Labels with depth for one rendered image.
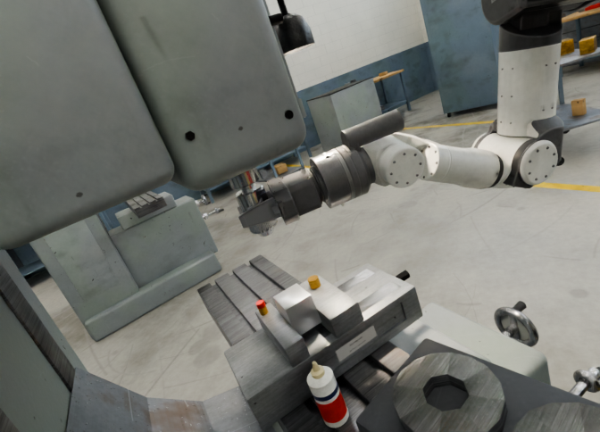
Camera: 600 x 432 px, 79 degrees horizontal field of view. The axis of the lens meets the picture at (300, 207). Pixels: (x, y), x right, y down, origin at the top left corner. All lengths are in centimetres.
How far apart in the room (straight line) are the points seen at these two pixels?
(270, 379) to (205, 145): 38
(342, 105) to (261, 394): 461
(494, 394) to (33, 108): 47
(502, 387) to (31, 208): 46
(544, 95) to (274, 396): 66
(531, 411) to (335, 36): 855
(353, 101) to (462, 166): 453
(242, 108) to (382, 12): 924
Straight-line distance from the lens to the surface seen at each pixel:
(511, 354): 96
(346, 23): 898
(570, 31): 851
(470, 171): 69
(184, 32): 47
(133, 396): 82
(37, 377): 66
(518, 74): 74
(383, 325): 71
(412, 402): 37
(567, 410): 36
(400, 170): 57
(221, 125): 46
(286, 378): 64
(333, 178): 55
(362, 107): 526
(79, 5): 44
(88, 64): 43
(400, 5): 1007
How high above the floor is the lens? 140
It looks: 18 degrees down
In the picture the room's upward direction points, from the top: 20 degrees counter-clockwise
